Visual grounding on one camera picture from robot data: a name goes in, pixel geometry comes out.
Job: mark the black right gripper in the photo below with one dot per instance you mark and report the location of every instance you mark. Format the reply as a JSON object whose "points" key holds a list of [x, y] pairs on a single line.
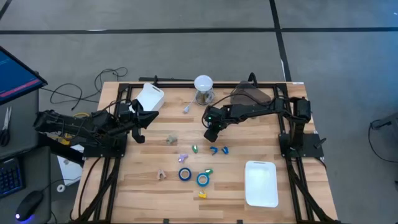
{"points": [[214, 113]]}

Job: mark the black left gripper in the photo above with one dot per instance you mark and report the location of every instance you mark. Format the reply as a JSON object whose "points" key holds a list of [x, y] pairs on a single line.
{"points": [[127, 113]]}

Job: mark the grey staple remover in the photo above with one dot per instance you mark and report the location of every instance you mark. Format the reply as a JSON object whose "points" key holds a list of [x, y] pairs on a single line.
{"points": [[171, 140]]}

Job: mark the blue mini stapler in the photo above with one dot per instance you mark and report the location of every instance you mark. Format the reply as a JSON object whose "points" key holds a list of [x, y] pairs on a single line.
{"points": [[225, 151], [213, 150]]}

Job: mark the green mini stapler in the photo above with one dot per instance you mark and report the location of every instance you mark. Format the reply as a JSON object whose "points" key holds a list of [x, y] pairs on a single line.
{"points": [[209, 171], [195, 149]]}

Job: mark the purple staple remover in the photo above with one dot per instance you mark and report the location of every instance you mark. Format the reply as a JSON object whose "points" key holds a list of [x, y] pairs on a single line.
{"points": [[182, 158]]}

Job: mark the pink staple remover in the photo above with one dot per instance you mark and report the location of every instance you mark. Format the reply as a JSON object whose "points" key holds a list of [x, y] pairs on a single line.
{"points": [[161, 175]]}

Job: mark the dark blue tape roll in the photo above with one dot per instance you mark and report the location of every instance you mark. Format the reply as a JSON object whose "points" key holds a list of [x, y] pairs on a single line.
{"points": [[179, 174]]}

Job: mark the light blue tape roll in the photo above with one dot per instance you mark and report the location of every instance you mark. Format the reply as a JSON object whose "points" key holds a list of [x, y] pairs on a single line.
{"points": [[197, 180]]}

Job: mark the yellow mini stapler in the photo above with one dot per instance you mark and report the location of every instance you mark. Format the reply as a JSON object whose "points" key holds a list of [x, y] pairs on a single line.
{"points": [[202, 195]]}

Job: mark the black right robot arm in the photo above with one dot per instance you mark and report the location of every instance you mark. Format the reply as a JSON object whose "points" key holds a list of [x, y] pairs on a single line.
{"points": [[255, 110]]}

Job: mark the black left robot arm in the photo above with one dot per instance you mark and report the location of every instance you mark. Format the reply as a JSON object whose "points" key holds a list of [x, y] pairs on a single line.
{"points": [[77, 124]]}

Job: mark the white plastic bin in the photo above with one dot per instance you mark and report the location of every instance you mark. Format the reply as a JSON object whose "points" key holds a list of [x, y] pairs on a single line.
{"points": [[152, 95], [261, 186]]}

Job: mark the white bulb table lamp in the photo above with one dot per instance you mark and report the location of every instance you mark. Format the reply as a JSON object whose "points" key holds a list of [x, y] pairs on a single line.
{"points": [[203, 83]]}

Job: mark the grey plastic bin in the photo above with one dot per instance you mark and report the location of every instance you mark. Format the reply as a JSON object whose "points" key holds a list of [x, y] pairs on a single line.
{"points": [[248, 91]]}

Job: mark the black metal support bar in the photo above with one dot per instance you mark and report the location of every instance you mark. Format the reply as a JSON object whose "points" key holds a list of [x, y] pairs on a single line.
{"points": [[62, 149]]}

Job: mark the white paper sheet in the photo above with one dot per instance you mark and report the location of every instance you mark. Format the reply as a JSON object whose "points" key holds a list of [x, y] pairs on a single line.
{"points": [[71, 172]]}

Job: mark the grey desk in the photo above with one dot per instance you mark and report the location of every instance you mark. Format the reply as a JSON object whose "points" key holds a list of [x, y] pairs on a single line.
{"points": [[25, 124]]}

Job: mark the computer monitor blue screen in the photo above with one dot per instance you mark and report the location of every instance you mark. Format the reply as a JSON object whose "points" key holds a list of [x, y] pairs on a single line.
{"points": [[15, 77]]}

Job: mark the black computer mouse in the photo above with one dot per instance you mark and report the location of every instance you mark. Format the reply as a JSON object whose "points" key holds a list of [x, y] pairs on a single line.
{"points": [[29, 205]]}

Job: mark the black backlit keyboard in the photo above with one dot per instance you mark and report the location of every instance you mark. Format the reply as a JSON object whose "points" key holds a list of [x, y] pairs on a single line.
{"points": [[11, 177]]}

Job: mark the black aluminium table frame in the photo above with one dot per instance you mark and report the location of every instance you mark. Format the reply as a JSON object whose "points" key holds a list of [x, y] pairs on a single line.
{"points": [[174, 85]]}

